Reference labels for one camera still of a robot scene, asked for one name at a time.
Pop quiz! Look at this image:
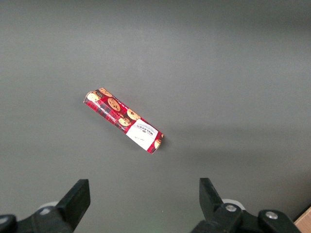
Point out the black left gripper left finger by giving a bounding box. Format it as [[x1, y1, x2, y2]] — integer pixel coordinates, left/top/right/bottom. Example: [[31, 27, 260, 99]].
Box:
[[0, 179, 91, 233]]

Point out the brown cardboard piece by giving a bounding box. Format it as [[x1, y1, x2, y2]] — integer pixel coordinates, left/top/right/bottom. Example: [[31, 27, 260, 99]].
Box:
[[293, 211, 311, 233]]

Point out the red cookie box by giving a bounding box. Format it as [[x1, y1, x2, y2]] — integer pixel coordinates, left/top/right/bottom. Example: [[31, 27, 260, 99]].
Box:
[[83, 87, 164, 155]]

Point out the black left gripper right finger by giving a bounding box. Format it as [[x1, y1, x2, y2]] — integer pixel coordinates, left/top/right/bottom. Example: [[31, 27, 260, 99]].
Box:
[[191, 178, 302, 233]]

